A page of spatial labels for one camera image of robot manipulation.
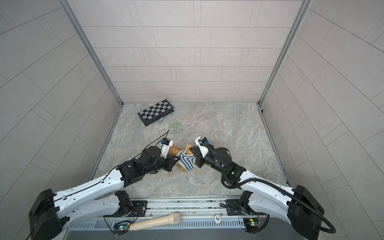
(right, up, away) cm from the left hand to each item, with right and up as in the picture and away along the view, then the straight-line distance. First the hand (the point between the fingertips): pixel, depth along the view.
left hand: (183, 159), depth 74 cm
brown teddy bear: (-5, +4, +3) cm, 7 cm away
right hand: (+3, +5, -2) cm, 6 cm away
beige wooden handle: (-4, -24, -8) cm, 25 cm away
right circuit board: (+32, -28, -6) cm, 43 cm away
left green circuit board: (-26, -27, -9) cm, 39 cm away
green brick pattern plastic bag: (-9, +12, +26) cm, 30 cm away
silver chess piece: (-19, +19, +31) cm, 41 cm away
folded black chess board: (-24, +24, +33) cm, 47 cm away
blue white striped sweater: (+2, -1, -1) cm, 3 cm away
